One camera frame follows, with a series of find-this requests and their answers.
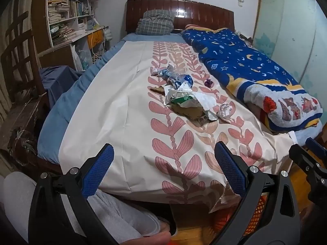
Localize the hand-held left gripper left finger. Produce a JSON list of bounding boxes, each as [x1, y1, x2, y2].
[[28, 143, 120, 245]]

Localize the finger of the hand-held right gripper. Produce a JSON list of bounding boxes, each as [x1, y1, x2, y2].
[[289, 144, 327, 202], [305, 137, 327, 159]]

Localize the clear plastic bag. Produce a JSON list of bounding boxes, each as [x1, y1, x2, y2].
[[74, 45, 93, 70]]

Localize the blue star moon blanket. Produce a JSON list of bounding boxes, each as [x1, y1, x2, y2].
[[181, 24, 324, 133]]

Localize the dark blue cloth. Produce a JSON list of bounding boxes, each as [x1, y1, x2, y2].
[[39, 66, 83, 110]]

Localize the white tissue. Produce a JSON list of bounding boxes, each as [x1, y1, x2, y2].
[[194, 92, 218, 112]]

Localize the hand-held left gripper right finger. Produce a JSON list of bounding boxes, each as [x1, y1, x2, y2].
[[214, 141, 301, 245]]

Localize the dark red wooden headboard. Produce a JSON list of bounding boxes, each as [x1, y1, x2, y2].
[[125, 0, 235, 35]]

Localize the pale green wardrobe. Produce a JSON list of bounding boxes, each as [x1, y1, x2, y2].
[[252, 0, 327, 145]]

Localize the crumpled white plastic sheet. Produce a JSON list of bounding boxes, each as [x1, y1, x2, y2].
[[163, 82, 195, 106]]

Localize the grey plaid pillow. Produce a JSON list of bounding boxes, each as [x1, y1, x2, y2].
[[135, 10, 175, 36]]

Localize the crushed clear plastic bottle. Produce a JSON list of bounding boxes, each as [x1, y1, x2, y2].
[[158, 65, 180, 85]]

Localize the dark wooden chair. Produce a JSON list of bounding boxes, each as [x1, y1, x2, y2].
[[0, 11, 52, 108]]

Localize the beige curtain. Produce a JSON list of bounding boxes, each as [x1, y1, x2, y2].
[[0, 0, 35, 123]]

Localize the cream pink leaf sheet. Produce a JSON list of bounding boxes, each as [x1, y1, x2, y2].
[[58, 39, 298, 213]]

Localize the brown cardboard piece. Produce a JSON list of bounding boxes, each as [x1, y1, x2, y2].
[[174, 103, 205, 123]]

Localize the stacks of books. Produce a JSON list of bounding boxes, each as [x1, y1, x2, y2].
[[47, 0, 94, 46]]

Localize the person's grey trouser leg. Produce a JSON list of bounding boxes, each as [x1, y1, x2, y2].
[[2, 171, 165, 245]]

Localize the crumpled blue foil wrapper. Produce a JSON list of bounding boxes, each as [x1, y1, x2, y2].
[[170, 73, 194, 89]]

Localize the orange plastic basket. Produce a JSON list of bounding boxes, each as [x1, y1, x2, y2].
[[212, 193, 272, 238]]

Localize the green white packet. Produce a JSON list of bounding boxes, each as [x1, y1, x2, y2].
[[170, 93, 198, 107]]

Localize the white wooden bookshelf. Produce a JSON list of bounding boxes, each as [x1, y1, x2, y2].
[[32, 0, 113, 70]]

